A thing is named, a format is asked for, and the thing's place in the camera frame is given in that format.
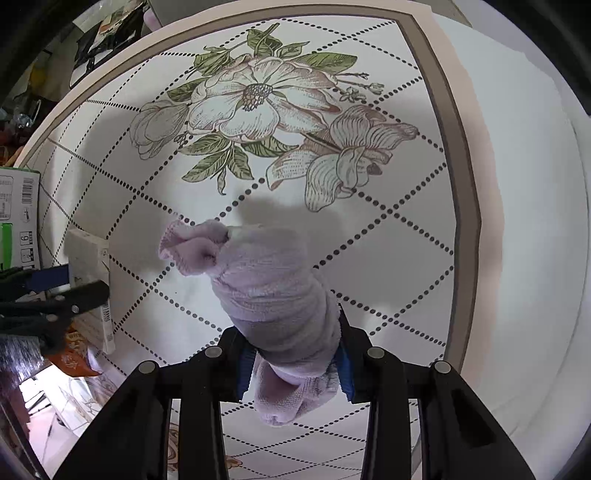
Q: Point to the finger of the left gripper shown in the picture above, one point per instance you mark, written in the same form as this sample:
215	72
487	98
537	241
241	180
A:
17	282

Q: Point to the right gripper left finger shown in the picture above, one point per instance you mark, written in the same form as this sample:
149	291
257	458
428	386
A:
129	437

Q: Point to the white cigarette carton box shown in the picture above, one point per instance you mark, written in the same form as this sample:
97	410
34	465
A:
89	272

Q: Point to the lilac towel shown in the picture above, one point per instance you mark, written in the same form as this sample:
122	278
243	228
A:
263	280

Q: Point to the orange snack bag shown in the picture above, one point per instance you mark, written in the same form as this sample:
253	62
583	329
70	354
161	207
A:
73	357

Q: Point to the white green printed box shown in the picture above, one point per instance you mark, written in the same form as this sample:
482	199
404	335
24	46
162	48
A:
19	192

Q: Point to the white leather chair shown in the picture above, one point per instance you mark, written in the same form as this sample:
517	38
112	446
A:
112	34

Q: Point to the floral patterned table mat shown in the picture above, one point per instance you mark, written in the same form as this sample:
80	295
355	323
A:
328	122

